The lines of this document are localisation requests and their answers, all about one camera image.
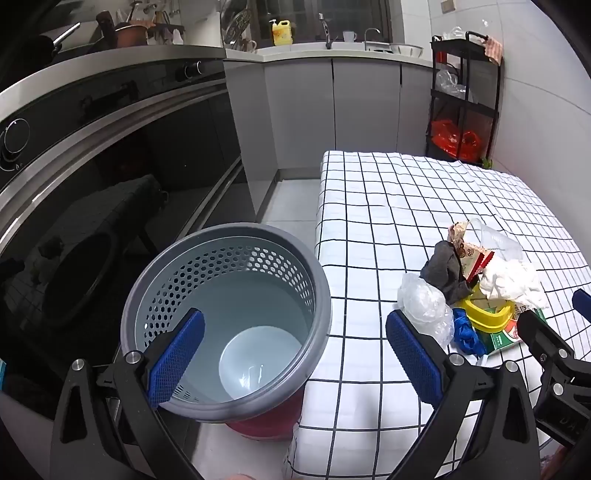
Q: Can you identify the red plastic stool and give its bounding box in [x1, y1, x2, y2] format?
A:
[226, 392, 303, 441]

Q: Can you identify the white tissue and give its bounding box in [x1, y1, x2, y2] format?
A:
[479, 258, 550, 311]

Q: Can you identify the orange checkered cloth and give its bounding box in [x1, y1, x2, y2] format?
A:
[482, 37, 504, 65]

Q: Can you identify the dark grey cloth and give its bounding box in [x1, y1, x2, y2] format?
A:
[419, 240, 474, 306]

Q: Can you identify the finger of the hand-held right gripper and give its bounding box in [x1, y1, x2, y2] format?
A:
[516, 309, 591, 409]
[571, 290, 591, 320]

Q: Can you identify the metal kitchen faucet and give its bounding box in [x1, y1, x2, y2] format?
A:
[318, 13, 340, 49]

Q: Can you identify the yellow plastic lid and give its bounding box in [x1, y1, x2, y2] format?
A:
[457, 295, 513, 332]

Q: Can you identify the white black-grid tablecloth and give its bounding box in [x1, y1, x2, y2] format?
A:
[281, 150, 591, 480]

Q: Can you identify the clear plastic container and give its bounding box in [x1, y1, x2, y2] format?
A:
[441, 18, 490, 44]

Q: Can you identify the dish rack with plates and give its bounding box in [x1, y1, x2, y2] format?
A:
[224, 0, 259, 49]

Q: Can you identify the red plastic bag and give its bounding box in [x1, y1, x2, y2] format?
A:
[431, 119, 483, 162]

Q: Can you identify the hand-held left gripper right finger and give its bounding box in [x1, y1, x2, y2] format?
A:
[385, 309, 542, 480]

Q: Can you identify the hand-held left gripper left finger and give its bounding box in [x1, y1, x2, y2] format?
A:
[48, 308, 206, 480]

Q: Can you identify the blue plastic glove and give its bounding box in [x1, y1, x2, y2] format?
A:
[452, 307, 488, 357]

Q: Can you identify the black shelf cart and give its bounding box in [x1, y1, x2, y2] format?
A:
[425, 31, 504, 162]

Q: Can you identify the dark window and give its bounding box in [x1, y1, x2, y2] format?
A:
[295, 0, 393, 42]

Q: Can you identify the grey perforated trash bin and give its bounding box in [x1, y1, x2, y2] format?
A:
[121, 223, 332, 423]

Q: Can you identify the green medicine box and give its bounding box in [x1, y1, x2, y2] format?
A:
[475, 307, 548, 356]

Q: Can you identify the black pan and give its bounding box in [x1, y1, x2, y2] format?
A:
[39, 23, 81, 54]

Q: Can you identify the clear plastic bag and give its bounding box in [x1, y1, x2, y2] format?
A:
[398, 272, 455, 352]
[435, 69, 474, 100]

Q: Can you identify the beige printed snack wrapper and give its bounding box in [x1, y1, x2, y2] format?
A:
[450, 222, 497, 284]

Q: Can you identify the yellow dish soap bottle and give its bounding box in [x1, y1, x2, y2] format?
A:
[271, 18, 294, 46]

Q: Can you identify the copper pot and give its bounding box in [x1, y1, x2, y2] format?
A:
[115, 24, 149, 48]

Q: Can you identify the grey kitchen cabinet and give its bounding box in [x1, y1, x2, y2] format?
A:
[224, 48, 437, 222]

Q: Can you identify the clear plastic cup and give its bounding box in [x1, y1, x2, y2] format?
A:
[466, 218, 525, 261]

